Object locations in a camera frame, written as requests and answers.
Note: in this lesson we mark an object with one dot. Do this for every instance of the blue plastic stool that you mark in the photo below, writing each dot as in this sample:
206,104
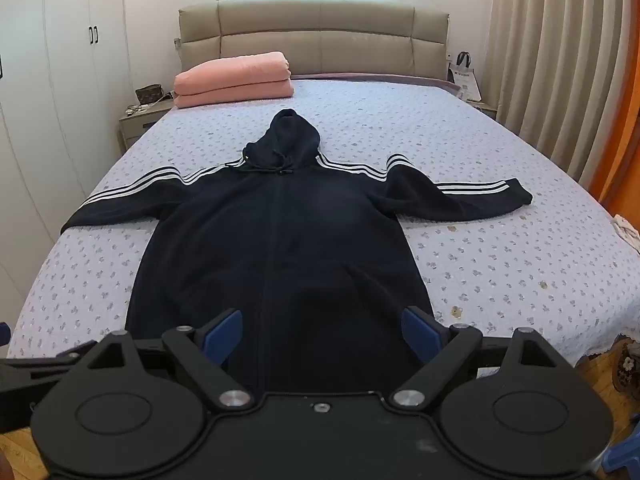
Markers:
622,460

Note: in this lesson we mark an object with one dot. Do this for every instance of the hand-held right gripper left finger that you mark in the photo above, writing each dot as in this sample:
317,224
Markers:
226,336

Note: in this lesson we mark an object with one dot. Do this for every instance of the dark navy striped hoodie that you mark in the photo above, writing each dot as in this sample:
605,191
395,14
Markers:
280,260

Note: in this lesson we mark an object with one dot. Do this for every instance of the white shopping bag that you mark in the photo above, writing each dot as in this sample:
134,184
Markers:
464,80

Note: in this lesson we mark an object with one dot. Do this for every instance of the patterned slipper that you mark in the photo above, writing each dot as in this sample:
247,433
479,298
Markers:
625,366

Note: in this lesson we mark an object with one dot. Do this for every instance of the white wardrobe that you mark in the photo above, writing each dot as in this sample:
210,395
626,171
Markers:
55,110

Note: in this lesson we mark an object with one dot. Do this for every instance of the white crumpled cloth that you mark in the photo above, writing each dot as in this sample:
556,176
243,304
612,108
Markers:
627,230

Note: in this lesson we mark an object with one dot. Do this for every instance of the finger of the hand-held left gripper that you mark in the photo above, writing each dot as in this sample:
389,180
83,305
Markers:
45,362

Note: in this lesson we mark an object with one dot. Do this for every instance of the folded pink blanket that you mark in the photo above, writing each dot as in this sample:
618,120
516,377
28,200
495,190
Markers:
235,80

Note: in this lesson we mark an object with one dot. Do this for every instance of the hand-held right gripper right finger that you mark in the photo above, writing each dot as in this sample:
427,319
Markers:
419,331

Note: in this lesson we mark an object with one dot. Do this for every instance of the beige curtain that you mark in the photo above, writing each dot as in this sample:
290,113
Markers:
555,60

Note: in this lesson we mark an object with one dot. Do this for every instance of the beige padded headboard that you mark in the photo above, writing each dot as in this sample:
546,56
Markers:
320,35

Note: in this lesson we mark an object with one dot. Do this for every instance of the beige nightstand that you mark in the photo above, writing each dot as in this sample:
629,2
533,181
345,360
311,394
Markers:
482,108
137,127

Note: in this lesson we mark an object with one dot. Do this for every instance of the orange door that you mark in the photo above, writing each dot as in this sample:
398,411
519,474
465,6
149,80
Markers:
620,135

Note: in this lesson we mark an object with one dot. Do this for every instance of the brown patterned bag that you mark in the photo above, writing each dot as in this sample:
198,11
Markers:
149,93

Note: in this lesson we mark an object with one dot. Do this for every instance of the bed with floral bedspread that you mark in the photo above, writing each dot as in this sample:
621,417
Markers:
500,270

